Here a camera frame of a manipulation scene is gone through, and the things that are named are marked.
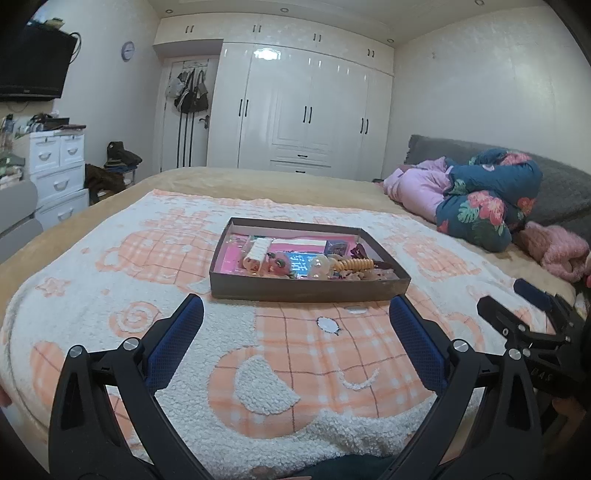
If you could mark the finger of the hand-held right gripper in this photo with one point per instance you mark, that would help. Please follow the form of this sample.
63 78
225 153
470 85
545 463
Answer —
498 316
535 295

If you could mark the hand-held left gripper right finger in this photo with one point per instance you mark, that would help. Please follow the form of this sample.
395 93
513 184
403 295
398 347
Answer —
415 344

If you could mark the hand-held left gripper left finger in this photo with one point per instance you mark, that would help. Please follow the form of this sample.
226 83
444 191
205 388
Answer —
178 339

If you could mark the polka dot bow hair clip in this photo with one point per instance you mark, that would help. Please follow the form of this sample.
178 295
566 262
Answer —
369 275

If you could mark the maroon hair clip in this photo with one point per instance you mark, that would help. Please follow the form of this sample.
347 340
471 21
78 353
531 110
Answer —
360 251

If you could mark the white hair claw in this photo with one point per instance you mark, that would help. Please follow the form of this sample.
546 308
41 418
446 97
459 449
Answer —
257 249

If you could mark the small carded jewelry packet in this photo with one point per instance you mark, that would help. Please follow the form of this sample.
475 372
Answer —
335 247

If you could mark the brown shallow cardboard box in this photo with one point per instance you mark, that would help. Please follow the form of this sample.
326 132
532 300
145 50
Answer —
300 288

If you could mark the person's right hand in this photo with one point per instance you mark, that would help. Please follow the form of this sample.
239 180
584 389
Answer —
567 415

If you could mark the pink fluffy cloth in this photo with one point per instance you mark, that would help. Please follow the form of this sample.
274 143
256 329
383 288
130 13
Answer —
558 249

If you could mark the orange and white plush blanket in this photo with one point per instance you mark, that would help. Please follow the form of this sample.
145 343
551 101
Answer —
138 258

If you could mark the pink book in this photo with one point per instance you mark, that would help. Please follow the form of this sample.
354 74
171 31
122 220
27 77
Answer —
231 258

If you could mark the blue floral quilt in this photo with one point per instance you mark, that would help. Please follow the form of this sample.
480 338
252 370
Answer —
485 203

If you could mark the grey quilted headboard cushion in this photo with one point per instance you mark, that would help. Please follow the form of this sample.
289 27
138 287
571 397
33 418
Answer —
563 189

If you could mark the blue booklet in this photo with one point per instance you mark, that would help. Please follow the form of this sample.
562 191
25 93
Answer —
298 265

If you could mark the person's dark trousers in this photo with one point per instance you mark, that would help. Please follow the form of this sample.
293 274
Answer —
341 470

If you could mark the dark brown clothes heap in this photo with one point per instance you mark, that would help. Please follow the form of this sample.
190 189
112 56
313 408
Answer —
104 182

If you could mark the bed with tan sheet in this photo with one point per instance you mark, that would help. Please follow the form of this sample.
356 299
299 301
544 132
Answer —
277 177

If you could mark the pile of dark folded clothes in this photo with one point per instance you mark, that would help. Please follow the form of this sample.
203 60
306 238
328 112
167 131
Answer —
122 157

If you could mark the grey chair back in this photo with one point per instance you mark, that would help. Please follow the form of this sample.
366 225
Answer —
18 217

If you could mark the white door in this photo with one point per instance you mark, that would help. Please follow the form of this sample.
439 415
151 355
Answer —
168 138

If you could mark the white drawer cabinet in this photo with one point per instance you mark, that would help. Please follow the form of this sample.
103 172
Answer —
55 175

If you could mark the hanging bags on door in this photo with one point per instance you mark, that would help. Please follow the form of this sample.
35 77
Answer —
191 94

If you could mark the black device on cabinet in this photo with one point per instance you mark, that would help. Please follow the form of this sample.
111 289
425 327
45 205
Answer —
60 123

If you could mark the white built-in wardrobe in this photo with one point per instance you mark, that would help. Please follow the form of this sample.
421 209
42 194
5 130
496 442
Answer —
300 92

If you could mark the round wall clock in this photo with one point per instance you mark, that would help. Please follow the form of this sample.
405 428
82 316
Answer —
128 50

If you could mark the black wall television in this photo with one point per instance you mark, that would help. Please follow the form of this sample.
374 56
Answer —
32 64

